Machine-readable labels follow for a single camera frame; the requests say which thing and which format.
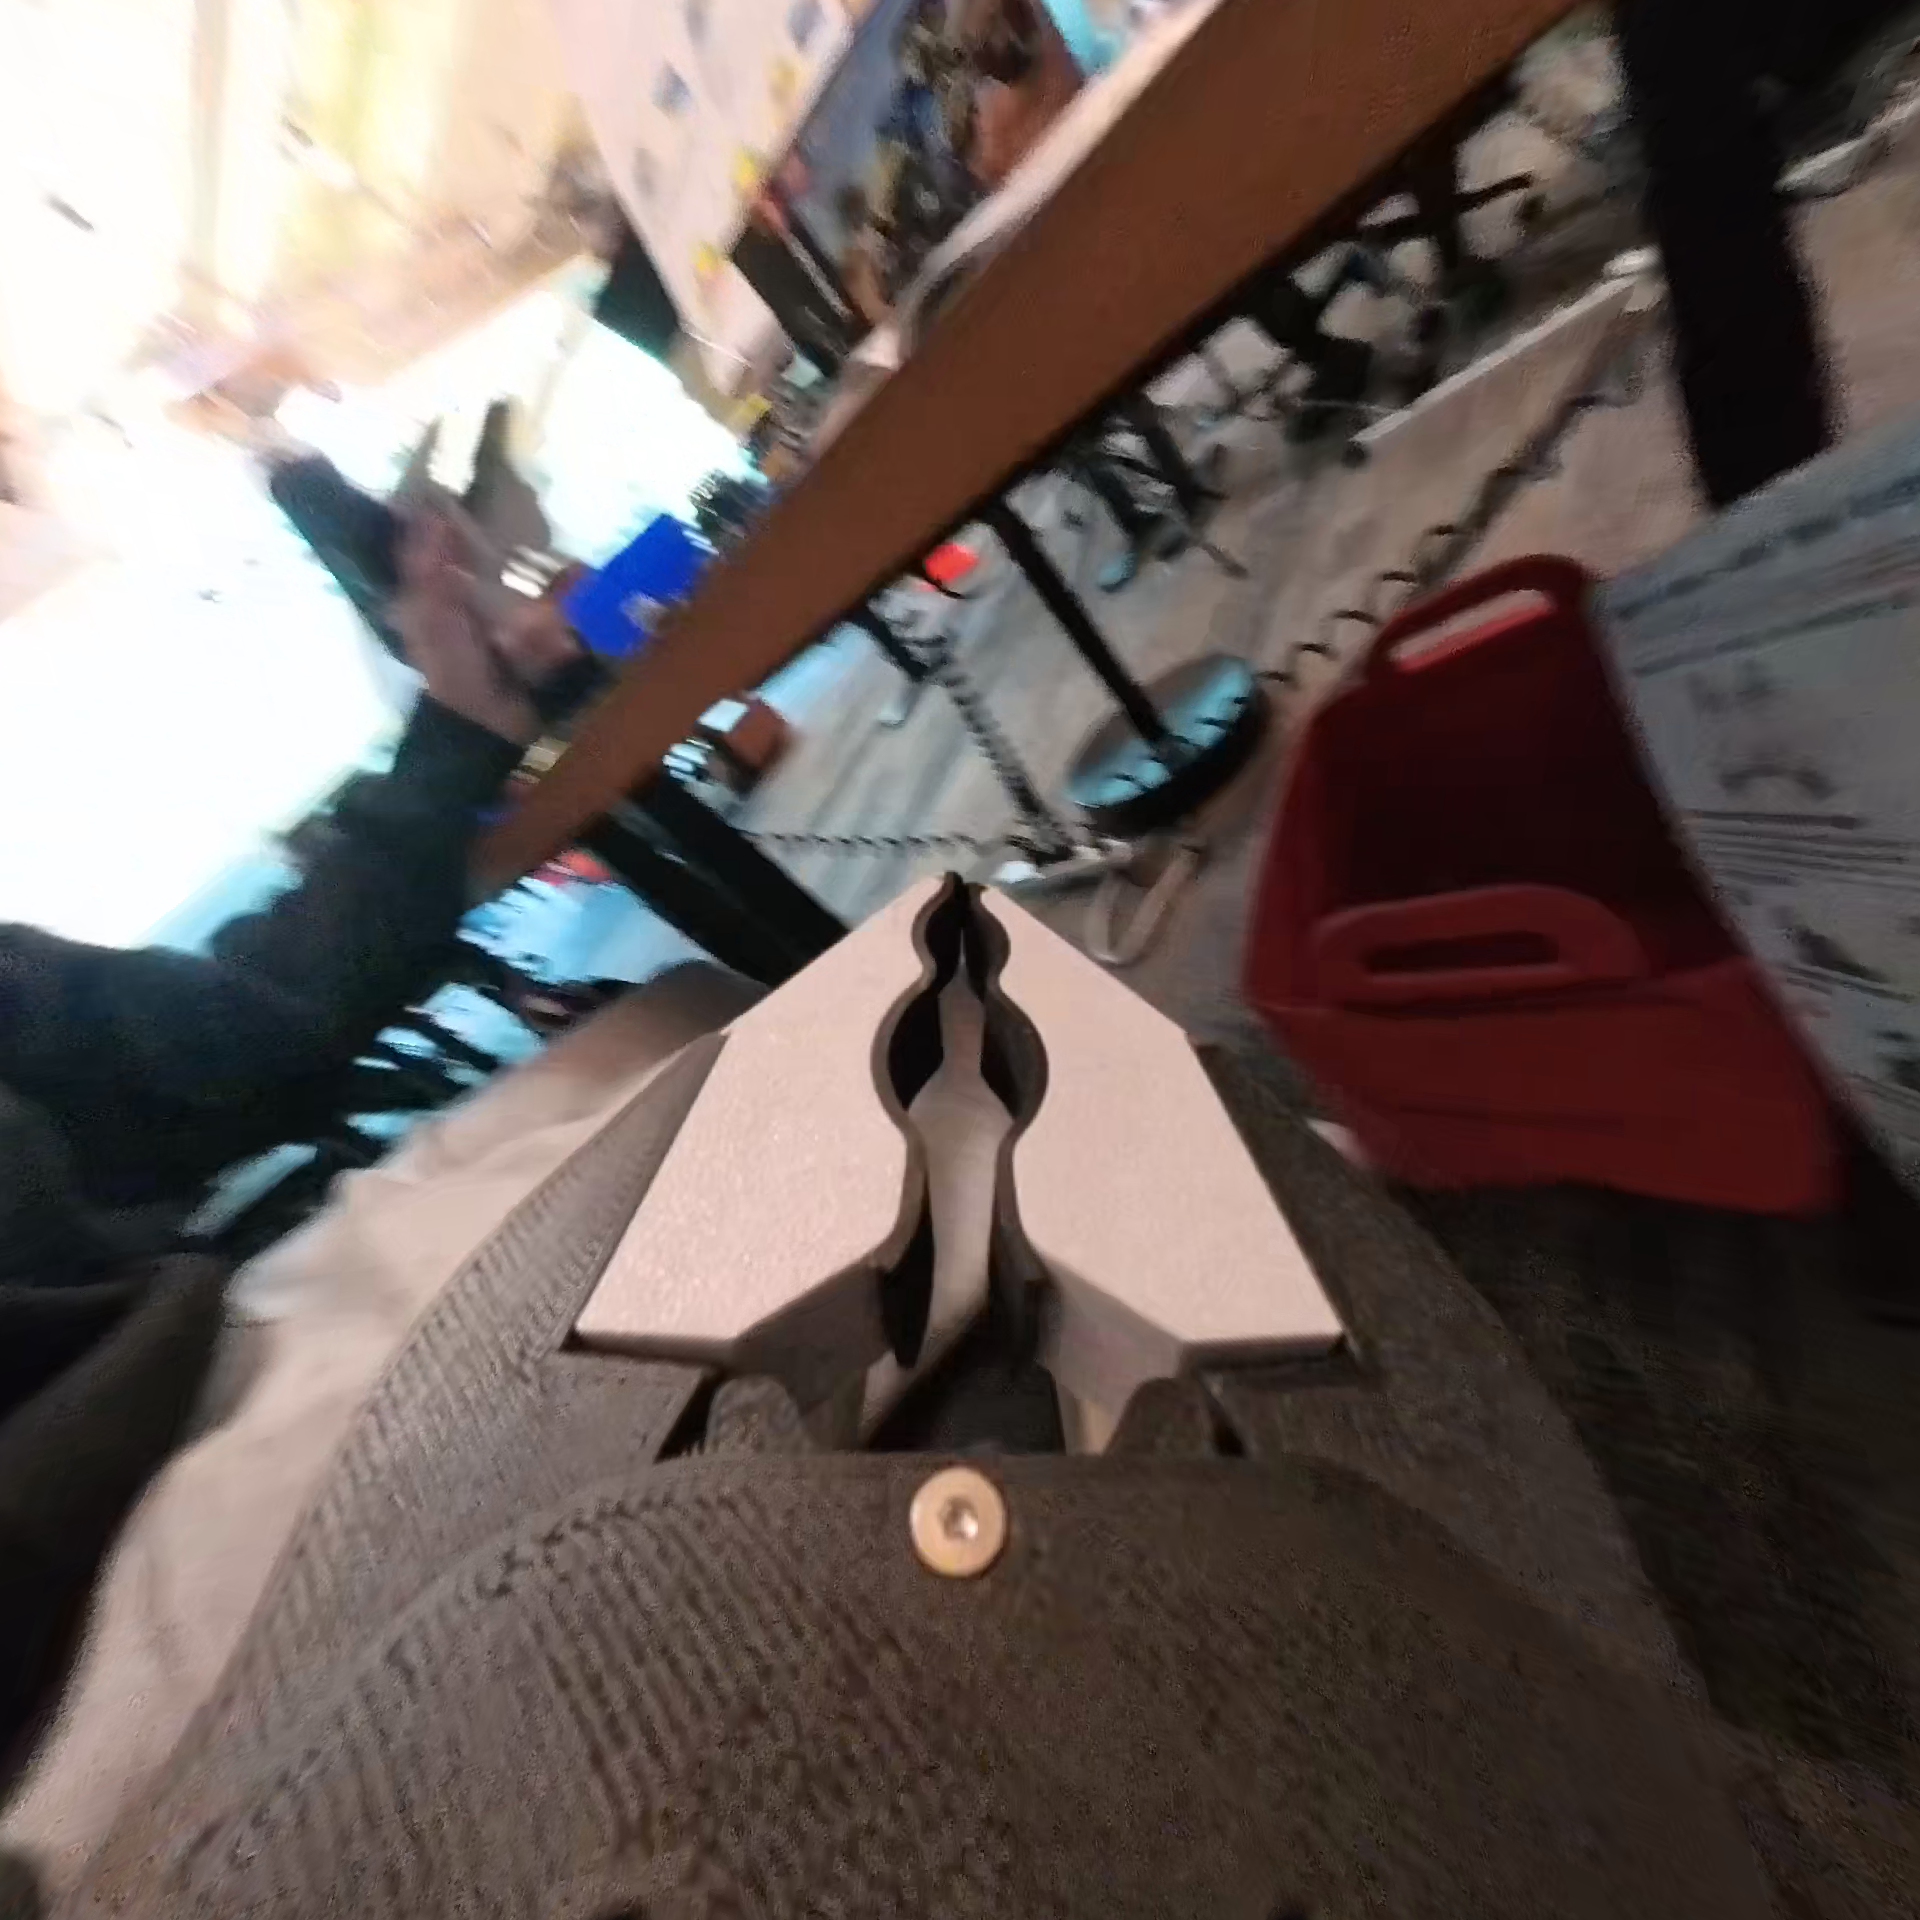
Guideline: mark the red plastic bin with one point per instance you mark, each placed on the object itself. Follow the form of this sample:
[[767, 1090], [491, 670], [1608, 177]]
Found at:
[[1500, 1049]]

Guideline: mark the person's left hand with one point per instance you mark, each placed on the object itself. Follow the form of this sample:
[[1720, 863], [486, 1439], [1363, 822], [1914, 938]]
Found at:
[[487, 646]]

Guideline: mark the round grey stand base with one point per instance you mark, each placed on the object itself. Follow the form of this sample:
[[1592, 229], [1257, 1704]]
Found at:
[[1178, 744]]

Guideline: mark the black table leg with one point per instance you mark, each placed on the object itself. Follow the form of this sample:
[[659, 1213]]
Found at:
[[1724, 270]]

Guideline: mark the person's left forearm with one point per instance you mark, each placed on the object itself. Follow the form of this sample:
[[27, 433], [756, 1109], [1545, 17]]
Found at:
[[300, 932]]

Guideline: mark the dark truck lego set box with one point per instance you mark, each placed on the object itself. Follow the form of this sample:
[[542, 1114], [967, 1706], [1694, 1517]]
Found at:
[[900, 165]]

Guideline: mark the person's black jacket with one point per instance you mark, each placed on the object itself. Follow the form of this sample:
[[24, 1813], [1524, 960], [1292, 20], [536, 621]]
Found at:
[[75, 1349]]

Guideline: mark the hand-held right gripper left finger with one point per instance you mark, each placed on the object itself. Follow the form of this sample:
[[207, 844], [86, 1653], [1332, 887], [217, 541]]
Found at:
[[750, 1184]]

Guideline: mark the printed cardboard sheet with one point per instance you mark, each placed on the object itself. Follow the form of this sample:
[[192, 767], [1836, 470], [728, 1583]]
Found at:
[[1770, 751]]

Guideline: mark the blue plastic bin with tag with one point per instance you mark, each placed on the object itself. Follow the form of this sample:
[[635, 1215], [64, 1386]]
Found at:
[[638, 578]]

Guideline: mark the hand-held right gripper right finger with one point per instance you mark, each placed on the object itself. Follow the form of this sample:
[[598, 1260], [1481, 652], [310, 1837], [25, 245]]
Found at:
[[1155, 1184]]

